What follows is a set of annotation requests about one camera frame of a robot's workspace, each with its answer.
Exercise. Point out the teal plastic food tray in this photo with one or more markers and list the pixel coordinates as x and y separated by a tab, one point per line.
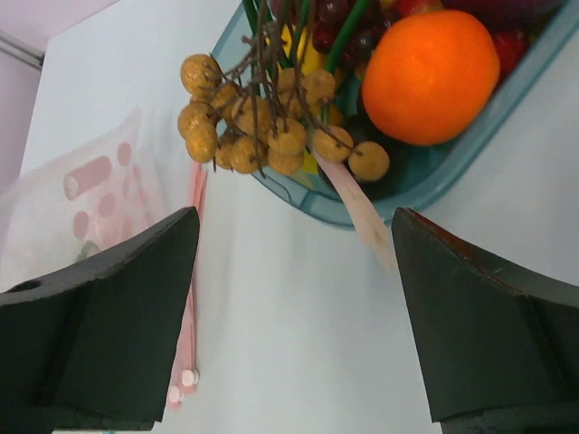
420	176

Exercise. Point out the red apple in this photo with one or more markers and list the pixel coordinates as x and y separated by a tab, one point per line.
511	46

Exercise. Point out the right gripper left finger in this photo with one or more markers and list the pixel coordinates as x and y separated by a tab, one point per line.
92	346

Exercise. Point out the orange fruit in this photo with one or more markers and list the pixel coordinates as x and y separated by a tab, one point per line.
430	76

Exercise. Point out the left aluminium frame post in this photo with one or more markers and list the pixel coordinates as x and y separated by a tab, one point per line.
21	51

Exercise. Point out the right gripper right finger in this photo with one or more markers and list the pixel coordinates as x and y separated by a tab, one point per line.
497	343

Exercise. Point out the clear zip bag pink zipper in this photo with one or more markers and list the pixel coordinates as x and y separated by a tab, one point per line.
92	199

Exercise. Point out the dark red grape bunch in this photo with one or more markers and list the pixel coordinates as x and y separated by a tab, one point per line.
334	34

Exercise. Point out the brown longan bunch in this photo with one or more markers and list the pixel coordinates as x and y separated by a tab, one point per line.
228	116

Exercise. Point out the green spring onion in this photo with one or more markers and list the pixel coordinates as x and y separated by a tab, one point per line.
369	226

